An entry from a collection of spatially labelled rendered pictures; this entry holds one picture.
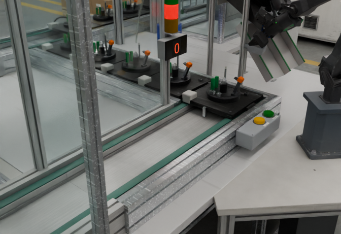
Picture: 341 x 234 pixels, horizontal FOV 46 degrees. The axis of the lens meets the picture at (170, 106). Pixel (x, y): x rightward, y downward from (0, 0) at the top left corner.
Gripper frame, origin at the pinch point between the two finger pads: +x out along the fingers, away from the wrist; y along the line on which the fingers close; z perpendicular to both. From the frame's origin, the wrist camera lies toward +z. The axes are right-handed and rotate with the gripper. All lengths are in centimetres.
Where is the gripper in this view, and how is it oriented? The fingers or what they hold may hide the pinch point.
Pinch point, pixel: (257, 38)
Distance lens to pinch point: 165.2
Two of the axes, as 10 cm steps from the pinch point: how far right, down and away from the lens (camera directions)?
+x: -6.0, 3.7, 7.1
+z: -6.1, -7.9, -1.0
